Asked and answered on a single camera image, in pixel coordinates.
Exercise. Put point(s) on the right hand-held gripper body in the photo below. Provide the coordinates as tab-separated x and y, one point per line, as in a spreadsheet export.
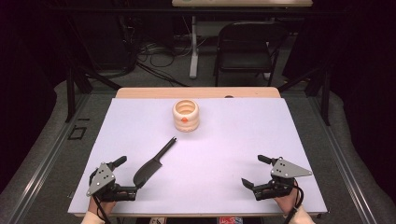
286	169

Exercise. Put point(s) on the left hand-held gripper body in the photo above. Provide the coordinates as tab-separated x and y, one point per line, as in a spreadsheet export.
101	180

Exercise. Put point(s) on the black spatula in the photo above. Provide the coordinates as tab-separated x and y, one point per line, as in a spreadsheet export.
149	169

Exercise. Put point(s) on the cream ribbed utensil holder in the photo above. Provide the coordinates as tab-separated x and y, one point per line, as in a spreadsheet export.
186	123

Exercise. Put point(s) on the person's left hand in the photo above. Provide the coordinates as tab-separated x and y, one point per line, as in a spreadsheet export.
104	207

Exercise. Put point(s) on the person's right hand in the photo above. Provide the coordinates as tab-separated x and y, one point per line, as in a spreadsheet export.
288	203

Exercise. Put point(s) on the white shoe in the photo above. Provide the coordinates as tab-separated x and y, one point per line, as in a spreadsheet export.
158	221

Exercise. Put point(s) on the red printed packet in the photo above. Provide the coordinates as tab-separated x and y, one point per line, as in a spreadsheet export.
230	220

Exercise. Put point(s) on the white table mat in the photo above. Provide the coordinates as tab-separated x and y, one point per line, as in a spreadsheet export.
218	149

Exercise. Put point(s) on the black metal stand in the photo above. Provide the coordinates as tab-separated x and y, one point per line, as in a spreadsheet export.
70	93
325	99

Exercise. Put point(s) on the wooden table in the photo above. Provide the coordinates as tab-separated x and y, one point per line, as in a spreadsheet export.
186	92

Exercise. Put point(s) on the black folding chair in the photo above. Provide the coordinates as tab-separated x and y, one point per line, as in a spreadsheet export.
246	60

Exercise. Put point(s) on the light desk with white leg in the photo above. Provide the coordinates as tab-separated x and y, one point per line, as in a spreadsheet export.
194	62

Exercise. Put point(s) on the black metal crossbar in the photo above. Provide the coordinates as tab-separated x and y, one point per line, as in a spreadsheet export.
124	10

